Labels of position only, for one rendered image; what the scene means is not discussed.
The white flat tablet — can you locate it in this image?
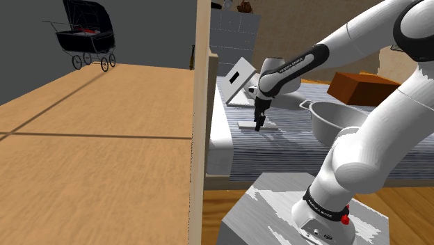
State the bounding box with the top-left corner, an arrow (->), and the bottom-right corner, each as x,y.
237,120 -> 280,132

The wooden bed with striped blanket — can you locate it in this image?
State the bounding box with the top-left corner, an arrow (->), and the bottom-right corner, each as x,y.
188,0 -> 434,245

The grey cabinet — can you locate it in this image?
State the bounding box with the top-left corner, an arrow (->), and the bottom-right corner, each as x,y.
209,0 -> 262,77

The orange brown box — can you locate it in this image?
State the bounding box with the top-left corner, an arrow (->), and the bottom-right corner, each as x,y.
327,72 -> 403,107

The grey robot stand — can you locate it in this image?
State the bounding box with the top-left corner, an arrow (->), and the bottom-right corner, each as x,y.
216,172 -> 391,245

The black pram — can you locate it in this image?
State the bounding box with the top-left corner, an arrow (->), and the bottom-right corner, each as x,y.
42,0 -> 117,73

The grey pot with handle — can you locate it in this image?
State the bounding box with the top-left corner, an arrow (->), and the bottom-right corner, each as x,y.
298,100 -> 371,148

